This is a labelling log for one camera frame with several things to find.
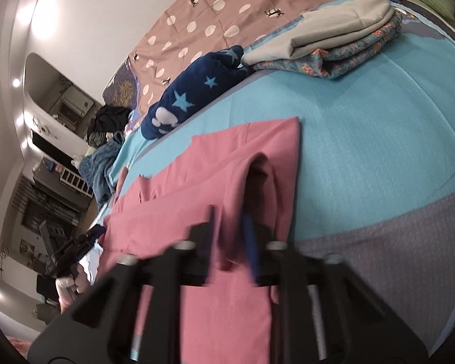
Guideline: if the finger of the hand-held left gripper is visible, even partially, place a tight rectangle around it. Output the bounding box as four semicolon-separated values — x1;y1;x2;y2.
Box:
78;224;107;245
66;240;96;263

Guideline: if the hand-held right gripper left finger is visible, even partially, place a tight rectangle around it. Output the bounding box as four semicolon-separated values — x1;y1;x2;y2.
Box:
28;205;217;362

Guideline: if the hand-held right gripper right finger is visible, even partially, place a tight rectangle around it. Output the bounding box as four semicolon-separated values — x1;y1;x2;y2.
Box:
242;212;427;362

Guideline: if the pink long-sleeve shirt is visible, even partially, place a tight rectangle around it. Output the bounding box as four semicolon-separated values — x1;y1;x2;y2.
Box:
99;117;302;364

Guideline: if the black clothes pile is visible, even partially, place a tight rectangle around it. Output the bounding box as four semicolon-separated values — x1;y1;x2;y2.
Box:
86;105;131;141

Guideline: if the person's left hand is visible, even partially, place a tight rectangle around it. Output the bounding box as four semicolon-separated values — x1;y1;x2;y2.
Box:
56;267;89;308

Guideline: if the white rack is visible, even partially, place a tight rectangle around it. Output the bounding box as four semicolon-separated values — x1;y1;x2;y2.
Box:
59;169;93;200

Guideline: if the dark cabinet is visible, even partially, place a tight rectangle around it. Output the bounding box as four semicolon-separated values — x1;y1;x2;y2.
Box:
8;159;88;243

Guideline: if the grey crumpled garment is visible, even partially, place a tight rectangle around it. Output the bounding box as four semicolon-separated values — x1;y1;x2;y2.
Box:
87;133;114;148

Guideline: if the dark floral sheet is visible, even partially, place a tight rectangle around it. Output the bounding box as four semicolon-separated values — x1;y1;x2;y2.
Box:
102;70;141;112

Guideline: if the navy star fleece garment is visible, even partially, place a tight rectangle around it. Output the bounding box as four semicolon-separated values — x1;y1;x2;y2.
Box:
141;45;253;141

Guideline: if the floral folded cloth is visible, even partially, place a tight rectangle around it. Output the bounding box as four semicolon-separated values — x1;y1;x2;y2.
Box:
250;11;404;80

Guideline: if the grey folded cloth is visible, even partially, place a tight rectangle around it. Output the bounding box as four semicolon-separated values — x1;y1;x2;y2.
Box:
241;0;395;66

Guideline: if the brown polka dot sheet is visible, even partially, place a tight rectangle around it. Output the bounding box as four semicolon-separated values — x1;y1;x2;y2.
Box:
131;0;382;110

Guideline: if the black wall panel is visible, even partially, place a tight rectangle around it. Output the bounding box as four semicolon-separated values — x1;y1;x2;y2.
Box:
31;129;84;163

